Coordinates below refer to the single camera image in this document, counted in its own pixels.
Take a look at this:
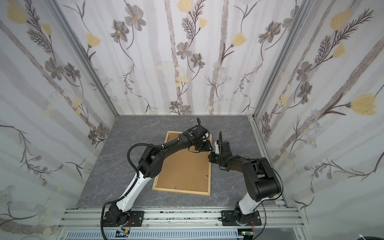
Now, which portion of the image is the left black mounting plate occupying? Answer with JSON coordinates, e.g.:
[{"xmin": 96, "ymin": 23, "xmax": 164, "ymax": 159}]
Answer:
[{"xmin": 101, "ymin": 211, "xmax": 144, "ymax": 227}]

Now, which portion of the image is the black mounting plate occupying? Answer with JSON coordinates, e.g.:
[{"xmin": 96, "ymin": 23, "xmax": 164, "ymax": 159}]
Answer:
[
  {"xmin": 219, "ymin": 210, "xmax": 262, "ymax": 227},
  {"xmin": 101, "ymin": 211, "xmax": 144, "ymax": 227}
]

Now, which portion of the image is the small green circuit board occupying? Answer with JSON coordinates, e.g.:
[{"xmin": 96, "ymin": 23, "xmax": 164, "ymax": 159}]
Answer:
[{"xmin": 115, "ymin": 231, "xmax": 130, "ymax": 238}]

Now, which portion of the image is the right black cable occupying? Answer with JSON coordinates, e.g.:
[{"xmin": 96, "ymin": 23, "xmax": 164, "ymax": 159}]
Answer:
[{"xmin": 257, "ymin": 163, "xmax": 284, "ymax": 240}]

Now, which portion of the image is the left black corrugated cable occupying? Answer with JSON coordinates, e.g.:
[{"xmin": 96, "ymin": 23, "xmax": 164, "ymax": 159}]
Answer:
[{"xmin": 100, "ymin": 142, "xmax": 160, "ymax": 240}]

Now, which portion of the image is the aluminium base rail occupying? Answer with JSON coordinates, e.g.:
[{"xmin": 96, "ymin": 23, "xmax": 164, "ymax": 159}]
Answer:
[{"xmin": 58, "ymin": 206, "xmax": 305, "ymax": 230}]

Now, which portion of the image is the brown frame backing board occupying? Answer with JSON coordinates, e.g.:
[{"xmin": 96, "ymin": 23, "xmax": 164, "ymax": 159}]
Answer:
[{"xmin": 155, "ymin": 132, "xmax": 210, "ymax": 193}]

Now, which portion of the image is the left corner aluminium post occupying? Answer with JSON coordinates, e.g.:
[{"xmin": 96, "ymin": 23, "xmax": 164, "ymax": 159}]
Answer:
[{"xmin": 45, "ymin": 0, "xmax": 119, "ymax": 118}]

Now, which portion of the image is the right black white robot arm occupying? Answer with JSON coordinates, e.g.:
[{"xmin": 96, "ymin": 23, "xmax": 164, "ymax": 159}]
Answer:
[{"xmin": 209, "ymin": 140, "xmax": 283, "ymax": 226}]

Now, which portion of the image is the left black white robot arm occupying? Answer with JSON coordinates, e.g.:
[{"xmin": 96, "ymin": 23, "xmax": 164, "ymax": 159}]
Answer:
[{"xmin": 101, "ymin": 118, "xmax": 212, "ymax": 228}]

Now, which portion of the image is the right corner aluminium post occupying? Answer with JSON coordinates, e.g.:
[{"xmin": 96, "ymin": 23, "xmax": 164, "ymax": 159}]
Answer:
[{"xmin": 252, "ymin": 1, "xmax": 314, "ymax": 119}]

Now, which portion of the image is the wooden picture frame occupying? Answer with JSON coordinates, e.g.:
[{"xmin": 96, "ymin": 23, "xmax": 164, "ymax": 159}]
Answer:
[{"xmin": 152, "ymin": 130, "xmax": 213, "ymax": 197}]

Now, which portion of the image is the corner aluminium post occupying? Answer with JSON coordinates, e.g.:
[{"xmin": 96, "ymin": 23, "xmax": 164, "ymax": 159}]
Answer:
[
  {"xmin": 252, "ymin": 1, "xmax": 314, "ymax": 119},
  {"xmin": 45, "ymin": 0, "xmax": 119, "ymax": 118}
]

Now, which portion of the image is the white slotted cable duct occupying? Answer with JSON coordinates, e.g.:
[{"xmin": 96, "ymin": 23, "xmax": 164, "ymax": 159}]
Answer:
[{"xmin": 61, "ymin": 229, "xmax": 244, "ymax": 240}]

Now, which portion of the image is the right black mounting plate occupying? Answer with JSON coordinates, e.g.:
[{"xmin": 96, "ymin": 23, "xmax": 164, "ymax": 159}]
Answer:
[{"xmin": 219, "ymin": 210, "xmax": 262, "ymax": 227}]

